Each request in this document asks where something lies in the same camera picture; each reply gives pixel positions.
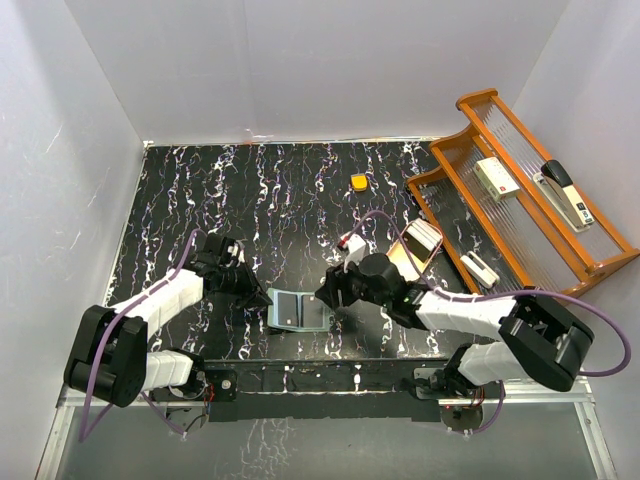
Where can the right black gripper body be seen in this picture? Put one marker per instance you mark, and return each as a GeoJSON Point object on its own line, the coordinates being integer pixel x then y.
{"type": "Point", "coordinates": [353, 286]}

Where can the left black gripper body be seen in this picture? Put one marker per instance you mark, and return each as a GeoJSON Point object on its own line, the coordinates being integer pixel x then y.
{"type": "Point", "coordinates": [233, 280]}

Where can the green card holder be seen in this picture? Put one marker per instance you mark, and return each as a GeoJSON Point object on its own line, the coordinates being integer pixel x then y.
{"type": "Point", "coordinates": [272, 311]}

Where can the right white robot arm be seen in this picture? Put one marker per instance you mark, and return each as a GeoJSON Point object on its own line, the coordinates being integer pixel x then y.
{"type": "Point", "coordinates": [531, 336]}

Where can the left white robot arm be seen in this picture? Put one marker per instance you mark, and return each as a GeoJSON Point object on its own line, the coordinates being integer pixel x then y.
{"type": "Point", "coordinates": [110, 359]}

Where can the wooden tray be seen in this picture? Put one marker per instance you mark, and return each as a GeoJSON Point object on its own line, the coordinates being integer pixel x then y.
{"type": "Point", "coordinates": [413, 261]}

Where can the yellow small block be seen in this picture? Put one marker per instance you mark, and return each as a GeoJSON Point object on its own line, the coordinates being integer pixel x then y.
{"type": "Point", "coordinates": [359, 182]}

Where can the wooden tiered shelf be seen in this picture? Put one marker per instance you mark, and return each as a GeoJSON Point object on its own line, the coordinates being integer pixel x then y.
{"type": "Point", "coordinates": [525, 239]}

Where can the white staple box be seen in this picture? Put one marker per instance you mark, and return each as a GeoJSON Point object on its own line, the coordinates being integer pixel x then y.
{"type": "Point", "coordinates": [495, 179]}

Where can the black beige stapler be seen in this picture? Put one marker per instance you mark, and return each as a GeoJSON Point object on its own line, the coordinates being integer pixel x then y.
{"type": "Point", "coordinates": [557, 186]}

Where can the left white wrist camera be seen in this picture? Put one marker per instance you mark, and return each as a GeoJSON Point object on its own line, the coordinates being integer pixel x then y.
{"type": "Point", "coordinates": [235, 249]}

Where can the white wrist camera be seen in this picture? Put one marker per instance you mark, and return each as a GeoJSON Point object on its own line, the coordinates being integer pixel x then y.
{"type": "Point", "coordinates": [353, 247]}
{"type": "Point", "coordinates": [235, 249]}

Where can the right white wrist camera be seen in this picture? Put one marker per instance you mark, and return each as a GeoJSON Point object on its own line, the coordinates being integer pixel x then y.
{"type": "Point", "coordinates": [353, 247]}

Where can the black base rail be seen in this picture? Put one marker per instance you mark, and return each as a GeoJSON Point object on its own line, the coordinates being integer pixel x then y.
{"type": "Point", "coordinates": [318, 389]}

